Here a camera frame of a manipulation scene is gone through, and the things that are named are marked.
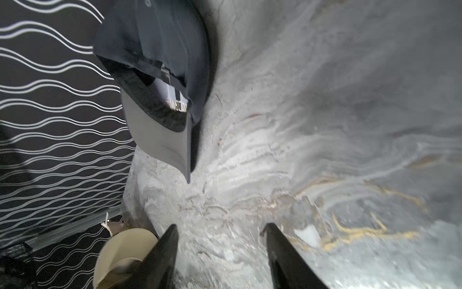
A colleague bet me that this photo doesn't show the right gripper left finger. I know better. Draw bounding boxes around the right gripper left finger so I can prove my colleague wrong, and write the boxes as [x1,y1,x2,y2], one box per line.
[120,224,179,289]

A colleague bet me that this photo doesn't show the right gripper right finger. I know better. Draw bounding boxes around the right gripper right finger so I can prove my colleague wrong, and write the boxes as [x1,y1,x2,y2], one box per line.
[262,223,327,289]

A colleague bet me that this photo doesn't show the tan cap with logo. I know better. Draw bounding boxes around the tan cap with logo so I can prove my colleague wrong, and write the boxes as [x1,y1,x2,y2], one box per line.
[93,228,158,289]

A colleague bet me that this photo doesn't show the cream cap with text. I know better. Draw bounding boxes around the cream cap with text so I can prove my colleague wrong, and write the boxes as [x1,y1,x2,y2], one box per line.
[101,213,129,237]

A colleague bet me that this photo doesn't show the grey and red cap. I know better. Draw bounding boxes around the grey and red cap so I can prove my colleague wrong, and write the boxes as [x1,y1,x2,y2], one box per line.
[93,1,211,179]

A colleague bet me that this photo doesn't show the aluminium back crossbar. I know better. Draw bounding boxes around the aluminium back crossbar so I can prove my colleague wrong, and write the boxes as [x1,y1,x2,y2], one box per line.
[25,205,125,251]

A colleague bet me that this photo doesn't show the black wire basket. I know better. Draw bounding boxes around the black wire basket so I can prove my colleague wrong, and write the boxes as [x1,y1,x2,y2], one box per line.
[1,242,37,289]

